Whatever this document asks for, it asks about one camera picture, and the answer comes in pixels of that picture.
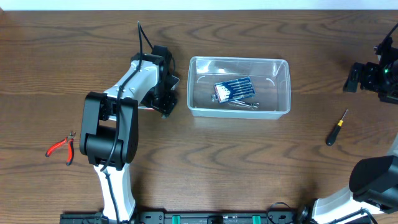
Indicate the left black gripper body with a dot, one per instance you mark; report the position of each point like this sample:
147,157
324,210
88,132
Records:
166,104

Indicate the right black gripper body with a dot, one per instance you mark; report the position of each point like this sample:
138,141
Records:
356,76

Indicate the blue screwdriver set case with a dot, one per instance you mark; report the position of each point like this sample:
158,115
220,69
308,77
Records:
235,89

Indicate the silver double ring wrench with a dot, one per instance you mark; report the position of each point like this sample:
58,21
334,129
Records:
253,106

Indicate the small claw hammer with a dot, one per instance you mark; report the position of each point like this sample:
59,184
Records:
146,108

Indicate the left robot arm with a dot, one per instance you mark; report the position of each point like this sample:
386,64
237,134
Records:
110,128

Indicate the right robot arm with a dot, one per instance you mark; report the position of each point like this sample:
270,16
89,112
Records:
372,187

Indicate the clear plastic container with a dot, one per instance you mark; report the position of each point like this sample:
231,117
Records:
270,77

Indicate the black yellow screwdriver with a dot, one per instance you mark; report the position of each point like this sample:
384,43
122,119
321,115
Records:
331,138

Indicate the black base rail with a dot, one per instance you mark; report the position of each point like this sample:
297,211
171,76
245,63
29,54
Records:
283,217

